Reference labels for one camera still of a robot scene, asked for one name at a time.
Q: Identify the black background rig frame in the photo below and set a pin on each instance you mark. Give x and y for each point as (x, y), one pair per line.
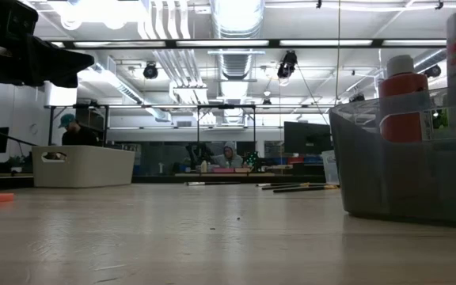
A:
(228, 106)

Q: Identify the black background robot arm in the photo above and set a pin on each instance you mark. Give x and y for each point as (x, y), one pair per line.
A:
(253, 159)
(198, 154)

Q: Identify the red storage bin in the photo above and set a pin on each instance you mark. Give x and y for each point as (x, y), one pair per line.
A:
(295, 160)

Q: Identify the clear plastic bin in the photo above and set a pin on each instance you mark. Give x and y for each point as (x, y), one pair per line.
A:
(329, 168)

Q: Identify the orange flat box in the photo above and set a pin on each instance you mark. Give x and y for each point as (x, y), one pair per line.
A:
(243, 170)

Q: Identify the black aluminium table frame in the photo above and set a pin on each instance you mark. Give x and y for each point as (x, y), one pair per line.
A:
(164, 179)

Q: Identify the blue storage bin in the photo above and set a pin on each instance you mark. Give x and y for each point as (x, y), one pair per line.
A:
(279, 160)
(313, 160)

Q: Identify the black hanging spot lamp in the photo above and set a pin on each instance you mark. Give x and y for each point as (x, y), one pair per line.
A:
(150, 71)
(434, 71)
(287, 65)
(266, 103)
(356, 97)

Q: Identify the white plastic bin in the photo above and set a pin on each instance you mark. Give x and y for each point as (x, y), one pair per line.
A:
(85, 166)

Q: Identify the person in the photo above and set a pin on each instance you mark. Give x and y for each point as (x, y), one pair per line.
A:
(230, 158)
(78, 136)

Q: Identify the red flat box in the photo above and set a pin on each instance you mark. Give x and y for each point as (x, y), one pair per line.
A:
(224, 170)

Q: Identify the dark grey translucent bin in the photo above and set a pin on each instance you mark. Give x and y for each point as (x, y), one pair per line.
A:
(390, 178)

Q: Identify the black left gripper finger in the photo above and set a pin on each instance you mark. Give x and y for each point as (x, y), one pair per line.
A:
(61, 59)
(65, 80)

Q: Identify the red paint bottle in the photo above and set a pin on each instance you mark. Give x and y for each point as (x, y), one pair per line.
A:
(404, 103)

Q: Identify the silver ventilation duct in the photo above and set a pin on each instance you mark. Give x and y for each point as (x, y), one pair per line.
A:
(236, 63)

